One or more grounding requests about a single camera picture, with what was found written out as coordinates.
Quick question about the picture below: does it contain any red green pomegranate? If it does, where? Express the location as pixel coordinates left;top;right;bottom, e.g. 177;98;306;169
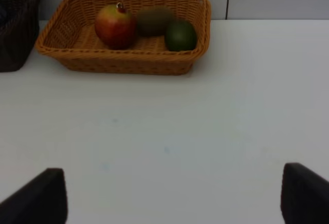
95;2;137;50

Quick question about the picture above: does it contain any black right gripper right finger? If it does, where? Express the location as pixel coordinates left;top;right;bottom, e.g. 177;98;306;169
280;163;328;224

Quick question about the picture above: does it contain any dark brown wicker basket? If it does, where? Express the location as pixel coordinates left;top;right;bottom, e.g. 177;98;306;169
1;0;40;72

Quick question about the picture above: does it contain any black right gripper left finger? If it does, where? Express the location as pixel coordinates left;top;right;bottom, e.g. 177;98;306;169
1;168;68;224

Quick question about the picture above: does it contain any brown kiwi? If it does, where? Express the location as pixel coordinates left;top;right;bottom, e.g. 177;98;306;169
136;6;175;36

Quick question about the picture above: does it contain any orange wicker basket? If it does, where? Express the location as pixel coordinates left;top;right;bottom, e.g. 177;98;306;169
35;0;211;75

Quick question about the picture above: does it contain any green lime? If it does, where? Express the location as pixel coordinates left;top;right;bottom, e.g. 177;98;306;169
164;20;197;52

